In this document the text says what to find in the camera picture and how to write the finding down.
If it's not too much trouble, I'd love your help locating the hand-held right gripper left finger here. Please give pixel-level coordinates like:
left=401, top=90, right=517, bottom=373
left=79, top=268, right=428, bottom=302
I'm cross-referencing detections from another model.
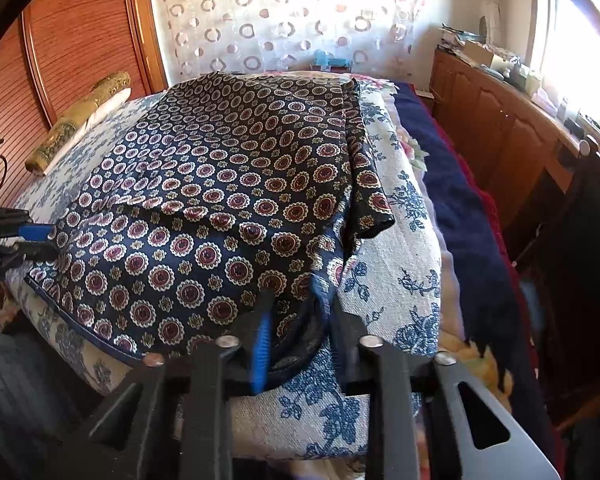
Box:
left=50, top=287, right=276, bottom=480

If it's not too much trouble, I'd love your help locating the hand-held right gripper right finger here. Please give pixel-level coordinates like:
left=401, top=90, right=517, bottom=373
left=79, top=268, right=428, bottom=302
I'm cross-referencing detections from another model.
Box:
left=330, top=305, right=561, bottom=480

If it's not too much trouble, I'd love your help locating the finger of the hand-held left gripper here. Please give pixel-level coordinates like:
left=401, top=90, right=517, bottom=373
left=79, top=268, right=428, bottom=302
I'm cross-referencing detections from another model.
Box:
left=0, top=242, right=58, bottom=266
left=0, top=224, right=56, bottom=242

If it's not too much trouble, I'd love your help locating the patterned blue-trimmed quilt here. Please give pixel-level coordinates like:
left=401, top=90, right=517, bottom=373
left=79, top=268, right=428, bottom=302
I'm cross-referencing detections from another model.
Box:
left=25, top=72, right=396, bottom=366

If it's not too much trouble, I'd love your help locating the gold patterned pillow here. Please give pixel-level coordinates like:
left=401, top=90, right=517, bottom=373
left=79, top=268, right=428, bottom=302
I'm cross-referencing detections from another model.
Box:
left=25, top=71, right=132, bottom=177

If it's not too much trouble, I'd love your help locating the blue floral white bed cover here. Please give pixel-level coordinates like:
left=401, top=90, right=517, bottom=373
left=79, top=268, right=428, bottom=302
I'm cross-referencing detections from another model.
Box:
left=5, top=77, right=443, bottom=461

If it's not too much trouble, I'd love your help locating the person's jeans leg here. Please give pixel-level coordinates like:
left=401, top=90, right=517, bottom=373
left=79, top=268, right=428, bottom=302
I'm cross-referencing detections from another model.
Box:
left=0, top=327, right=106, bottom=480

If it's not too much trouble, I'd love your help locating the wooden headboard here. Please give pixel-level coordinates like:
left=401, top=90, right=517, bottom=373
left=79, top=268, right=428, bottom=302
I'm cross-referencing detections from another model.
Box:
left=0, top=0, right=168, bottom=211

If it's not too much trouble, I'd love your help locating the navy bed sheet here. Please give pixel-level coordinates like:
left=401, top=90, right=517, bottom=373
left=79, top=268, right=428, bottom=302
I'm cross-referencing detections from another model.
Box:
left=395, top=82, right=551, bottom=461

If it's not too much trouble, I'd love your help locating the dark wooden chair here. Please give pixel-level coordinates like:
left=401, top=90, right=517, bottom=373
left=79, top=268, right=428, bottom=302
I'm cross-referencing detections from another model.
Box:
left=510, top=135, right=600, bottom=431

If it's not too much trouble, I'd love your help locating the long wooden cabinet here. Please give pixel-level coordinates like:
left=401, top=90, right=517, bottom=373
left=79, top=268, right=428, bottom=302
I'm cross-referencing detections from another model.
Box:
left=430, top=47, right=581, bottom=261

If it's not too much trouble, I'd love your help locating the blue box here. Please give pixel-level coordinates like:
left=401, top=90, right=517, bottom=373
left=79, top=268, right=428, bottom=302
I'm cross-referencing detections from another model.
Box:
left=310, top=50, right=353, bottom=72

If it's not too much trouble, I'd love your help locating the clutter of small things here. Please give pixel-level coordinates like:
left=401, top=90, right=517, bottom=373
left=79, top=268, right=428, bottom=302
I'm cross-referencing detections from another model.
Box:
left=437, top=17, right=600, bottom=156

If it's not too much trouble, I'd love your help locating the cardboard box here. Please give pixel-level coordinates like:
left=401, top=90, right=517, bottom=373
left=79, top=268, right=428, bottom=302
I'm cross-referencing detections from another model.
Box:
left=462, top=40, right=497, bottom=68

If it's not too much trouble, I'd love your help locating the sheer circle pattern curtain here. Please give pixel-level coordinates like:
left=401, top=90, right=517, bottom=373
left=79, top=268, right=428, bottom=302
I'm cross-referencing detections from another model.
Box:
left=147, top=0, right=431, bottom=78

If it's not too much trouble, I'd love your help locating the cream side curtain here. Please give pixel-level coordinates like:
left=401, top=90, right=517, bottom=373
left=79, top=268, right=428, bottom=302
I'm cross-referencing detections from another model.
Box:
left=480, top=0, right=508, bottom=43

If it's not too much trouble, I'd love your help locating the wooden framed window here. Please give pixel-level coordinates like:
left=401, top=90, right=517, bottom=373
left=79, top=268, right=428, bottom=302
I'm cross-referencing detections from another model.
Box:
left=530, top=0, right=600, bottom=128

